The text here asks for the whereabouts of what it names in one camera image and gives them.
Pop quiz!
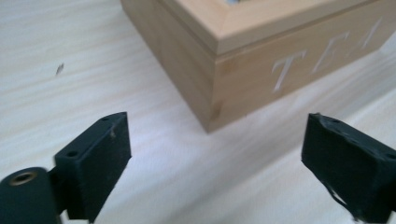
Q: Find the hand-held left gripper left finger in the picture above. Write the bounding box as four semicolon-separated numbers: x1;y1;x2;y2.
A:
54;111;133;224

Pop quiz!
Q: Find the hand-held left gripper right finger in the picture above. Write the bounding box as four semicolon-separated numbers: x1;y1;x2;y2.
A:
300;112;396;223

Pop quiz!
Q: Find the wooden tea box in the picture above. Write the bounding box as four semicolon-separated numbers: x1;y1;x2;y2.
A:
120;0;396;134

